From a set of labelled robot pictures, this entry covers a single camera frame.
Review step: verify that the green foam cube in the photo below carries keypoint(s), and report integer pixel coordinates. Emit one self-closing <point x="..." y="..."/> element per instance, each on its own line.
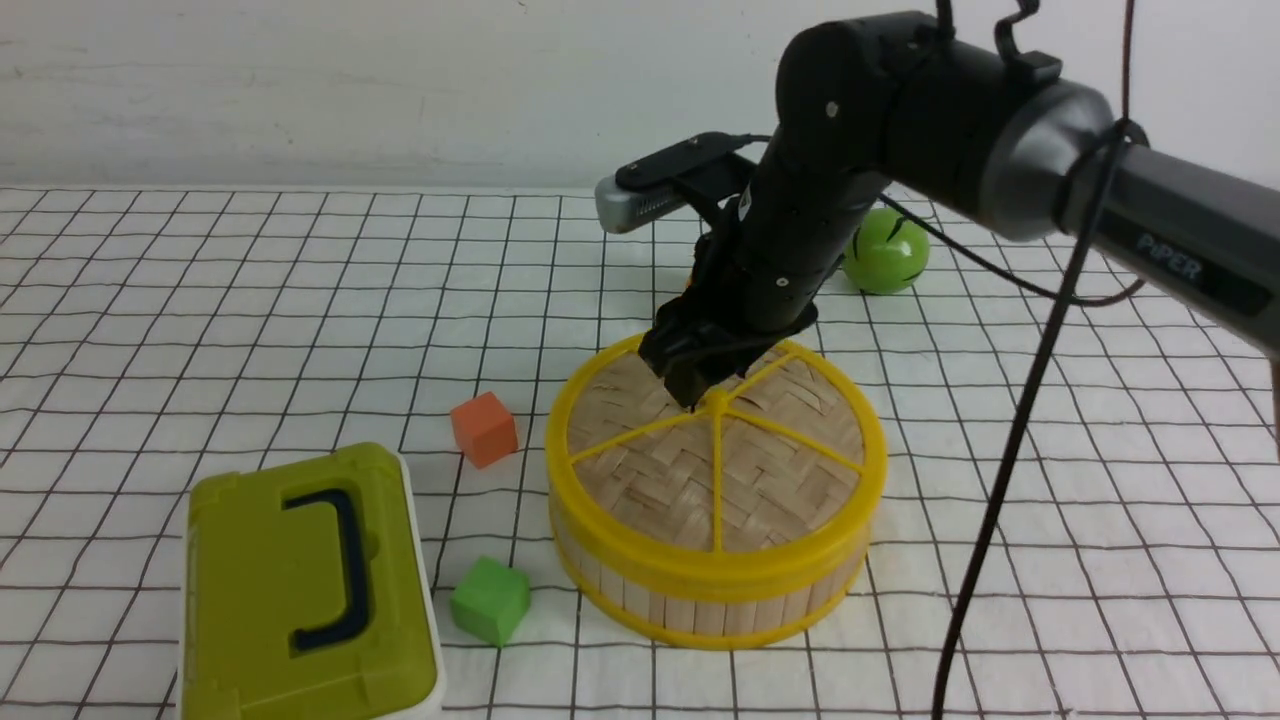
<point x="491" y="601"/>

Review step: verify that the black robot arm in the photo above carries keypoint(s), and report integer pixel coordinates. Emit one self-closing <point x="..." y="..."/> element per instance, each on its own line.
<point x="997" y="136"/>

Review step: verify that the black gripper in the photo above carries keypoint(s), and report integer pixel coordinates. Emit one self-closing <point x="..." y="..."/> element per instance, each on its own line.
<point x="754" y="282"/>

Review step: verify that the green lidded plastic box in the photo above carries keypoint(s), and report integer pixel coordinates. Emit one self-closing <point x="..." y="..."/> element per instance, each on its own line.
<point x="305" y="594"/>

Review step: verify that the green toy apple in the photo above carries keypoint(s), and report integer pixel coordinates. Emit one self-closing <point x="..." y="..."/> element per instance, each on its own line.
<point x="887" y="253"/>

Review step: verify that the yellow rimmed bamboo steamer lid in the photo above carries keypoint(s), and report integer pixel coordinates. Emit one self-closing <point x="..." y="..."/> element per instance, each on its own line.
<point x="763" y="461"/>

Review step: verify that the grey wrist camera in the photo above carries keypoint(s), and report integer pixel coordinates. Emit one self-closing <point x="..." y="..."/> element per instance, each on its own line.
<point x="699" y="172"/>

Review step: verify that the bamboo steamer basket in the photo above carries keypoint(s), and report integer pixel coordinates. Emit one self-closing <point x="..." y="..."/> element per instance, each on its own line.
<point x="713" y="601"/>

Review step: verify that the orange foam cube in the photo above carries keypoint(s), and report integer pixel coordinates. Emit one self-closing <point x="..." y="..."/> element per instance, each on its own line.
<point x="484" y="430"/>

